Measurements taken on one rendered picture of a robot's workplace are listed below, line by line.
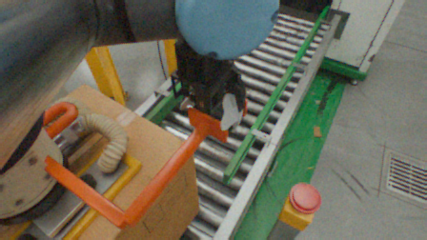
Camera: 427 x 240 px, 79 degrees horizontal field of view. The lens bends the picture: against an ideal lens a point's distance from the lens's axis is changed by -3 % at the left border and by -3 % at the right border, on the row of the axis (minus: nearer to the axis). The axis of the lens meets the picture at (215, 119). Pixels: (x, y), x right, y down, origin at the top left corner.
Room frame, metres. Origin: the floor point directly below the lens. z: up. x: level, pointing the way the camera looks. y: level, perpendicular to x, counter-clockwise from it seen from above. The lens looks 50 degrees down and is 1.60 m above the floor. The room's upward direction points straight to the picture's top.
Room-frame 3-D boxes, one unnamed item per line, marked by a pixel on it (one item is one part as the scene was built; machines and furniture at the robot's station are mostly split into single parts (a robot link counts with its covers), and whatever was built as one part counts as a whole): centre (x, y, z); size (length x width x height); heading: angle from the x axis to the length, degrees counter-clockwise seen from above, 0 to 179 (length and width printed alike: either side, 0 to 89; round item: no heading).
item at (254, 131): (1.18, -0.47, 0.60); 1.60 x 0.10 x 0.09; 150
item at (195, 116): (0.35, -0.01, 1.20); 0.09 x 0.08 x 0.05; 58
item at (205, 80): (0.32, 0.01, 1.34); 0.09 x 0.08 x 0.12; 148
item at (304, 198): (0.24, -0.20, 1.02); 0.07 x 0.07 x 0.04
